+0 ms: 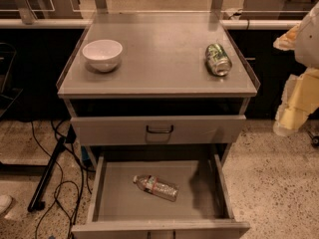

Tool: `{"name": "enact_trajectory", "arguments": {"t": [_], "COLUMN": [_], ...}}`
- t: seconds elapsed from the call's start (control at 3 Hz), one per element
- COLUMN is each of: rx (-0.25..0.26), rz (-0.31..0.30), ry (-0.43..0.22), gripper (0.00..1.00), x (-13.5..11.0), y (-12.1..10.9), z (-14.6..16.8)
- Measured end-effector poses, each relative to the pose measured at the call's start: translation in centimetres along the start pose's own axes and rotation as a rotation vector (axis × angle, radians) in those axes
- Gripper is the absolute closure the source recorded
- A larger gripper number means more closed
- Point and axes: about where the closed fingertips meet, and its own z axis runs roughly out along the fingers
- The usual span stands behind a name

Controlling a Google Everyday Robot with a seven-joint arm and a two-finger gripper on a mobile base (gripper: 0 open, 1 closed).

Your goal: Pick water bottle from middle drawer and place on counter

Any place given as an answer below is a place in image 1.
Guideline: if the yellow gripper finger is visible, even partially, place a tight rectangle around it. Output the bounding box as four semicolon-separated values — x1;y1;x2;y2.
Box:
273;68;319;136
273;24;300;51

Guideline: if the clear plastic water bottle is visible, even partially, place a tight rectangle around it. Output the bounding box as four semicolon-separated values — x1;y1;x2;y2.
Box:
133;175;179;202

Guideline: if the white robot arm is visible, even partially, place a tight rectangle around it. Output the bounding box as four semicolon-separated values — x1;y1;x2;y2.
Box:
273;3;319;136

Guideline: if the closed top drawer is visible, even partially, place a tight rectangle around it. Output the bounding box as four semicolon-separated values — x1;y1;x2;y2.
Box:
71;116;246;146

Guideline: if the grey metal drawer cabinet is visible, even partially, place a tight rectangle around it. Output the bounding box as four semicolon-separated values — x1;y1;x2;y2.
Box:
55;11;261;239

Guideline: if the open middle drawer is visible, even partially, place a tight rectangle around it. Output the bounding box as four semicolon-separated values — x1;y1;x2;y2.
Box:
72;155;250;239

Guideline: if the green soda can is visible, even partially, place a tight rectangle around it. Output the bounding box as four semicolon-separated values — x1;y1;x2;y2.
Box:
205;43;232;77

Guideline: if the white ceramic bowl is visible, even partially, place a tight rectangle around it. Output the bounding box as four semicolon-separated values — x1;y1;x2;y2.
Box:
82;40;123;72

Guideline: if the black metal stand leg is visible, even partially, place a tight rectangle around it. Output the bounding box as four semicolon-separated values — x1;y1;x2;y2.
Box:
27;126;76;212

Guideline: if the white shoe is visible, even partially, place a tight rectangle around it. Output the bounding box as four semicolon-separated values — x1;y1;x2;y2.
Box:
0;195;13;214

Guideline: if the white counter rail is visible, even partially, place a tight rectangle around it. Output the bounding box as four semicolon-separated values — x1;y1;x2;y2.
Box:
0;19;300;30

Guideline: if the black drawer handle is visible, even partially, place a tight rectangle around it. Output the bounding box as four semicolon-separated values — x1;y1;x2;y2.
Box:
146;125;174;134

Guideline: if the black floor cable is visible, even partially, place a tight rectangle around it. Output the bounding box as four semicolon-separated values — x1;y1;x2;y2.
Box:
30;119;95;239

